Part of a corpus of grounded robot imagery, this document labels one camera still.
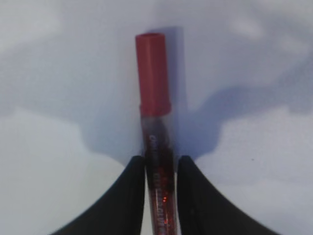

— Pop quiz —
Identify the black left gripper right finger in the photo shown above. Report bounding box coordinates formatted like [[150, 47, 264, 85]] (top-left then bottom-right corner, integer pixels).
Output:
[[177, 156, 276, 235]]

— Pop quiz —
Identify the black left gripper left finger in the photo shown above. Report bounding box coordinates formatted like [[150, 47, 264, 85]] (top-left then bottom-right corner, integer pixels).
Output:
[[53, 156, 145, 235]]

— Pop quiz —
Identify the red glitter pen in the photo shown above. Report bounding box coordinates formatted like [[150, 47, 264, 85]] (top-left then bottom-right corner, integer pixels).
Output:
[[135, 33, 177, 235]]

